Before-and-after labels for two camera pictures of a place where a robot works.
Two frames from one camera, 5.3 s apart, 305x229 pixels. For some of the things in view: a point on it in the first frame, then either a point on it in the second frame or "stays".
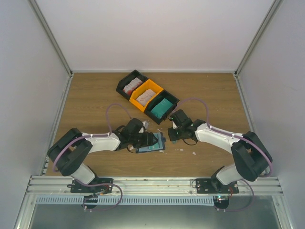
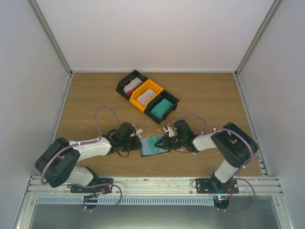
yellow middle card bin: [141, 89] stays
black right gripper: [172, 137] → [165, 140]
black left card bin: [128, 78] stays
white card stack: [144, 98] stays
